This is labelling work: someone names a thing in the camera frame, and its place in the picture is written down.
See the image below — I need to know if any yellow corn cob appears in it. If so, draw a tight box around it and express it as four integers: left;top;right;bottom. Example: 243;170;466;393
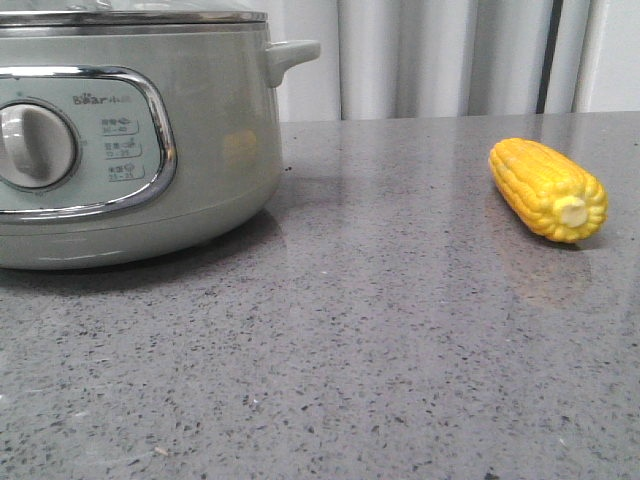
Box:
488;138;608;244

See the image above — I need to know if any glass pot lid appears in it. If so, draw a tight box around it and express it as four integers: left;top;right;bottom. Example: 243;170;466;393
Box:
1;1;267;27

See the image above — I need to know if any green electric cooking pot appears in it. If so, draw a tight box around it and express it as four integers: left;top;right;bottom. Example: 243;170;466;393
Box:
1;21;320;270

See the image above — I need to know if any grey pot control knob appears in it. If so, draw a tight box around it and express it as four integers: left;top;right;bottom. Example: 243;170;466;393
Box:
1;104;77;189

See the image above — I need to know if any white pleated curtain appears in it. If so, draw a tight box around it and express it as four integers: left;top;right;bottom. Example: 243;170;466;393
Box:
252;1;639;121

